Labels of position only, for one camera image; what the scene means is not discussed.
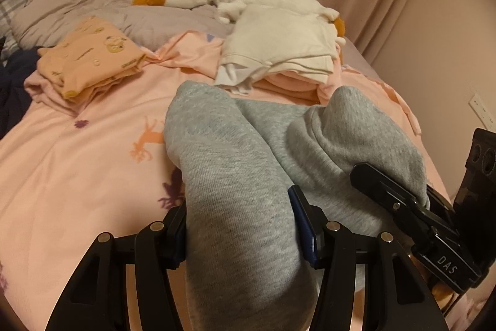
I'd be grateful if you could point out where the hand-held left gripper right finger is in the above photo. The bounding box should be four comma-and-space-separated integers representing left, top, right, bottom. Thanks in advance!
287, 184, 444, 331

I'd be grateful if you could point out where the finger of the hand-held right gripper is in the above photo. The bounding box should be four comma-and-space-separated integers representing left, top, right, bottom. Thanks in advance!
350, 162, 432, 239

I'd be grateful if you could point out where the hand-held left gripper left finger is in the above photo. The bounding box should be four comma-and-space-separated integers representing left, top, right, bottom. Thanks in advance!
44, 201, 190, 331

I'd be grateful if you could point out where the grey sweatshirt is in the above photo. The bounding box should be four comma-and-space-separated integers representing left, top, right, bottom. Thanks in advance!
163, 80, 432, 331

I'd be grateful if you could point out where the stack of pink folded clothes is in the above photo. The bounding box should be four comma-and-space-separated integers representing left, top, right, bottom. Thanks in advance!
252, 60, 349, 107

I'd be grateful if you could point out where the pink printed blanket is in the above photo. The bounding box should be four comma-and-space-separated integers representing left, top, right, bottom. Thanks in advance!
0, 30, 454, 331

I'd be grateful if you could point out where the white folded garment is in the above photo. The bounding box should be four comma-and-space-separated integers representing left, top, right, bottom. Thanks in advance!
214, 3, 345, 96

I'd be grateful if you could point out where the orange printed folded garment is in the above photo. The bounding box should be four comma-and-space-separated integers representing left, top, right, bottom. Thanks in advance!
38, 16, 147, 101

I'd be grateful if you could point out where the navy cloth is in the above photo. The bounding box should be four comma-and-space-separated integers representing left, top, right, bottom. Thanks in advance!
0, 50, 43, 140

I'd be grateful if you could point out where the white wall socket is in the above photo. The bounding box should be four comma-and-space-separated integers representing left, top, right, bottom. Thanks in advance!
469, 92, 496, 130

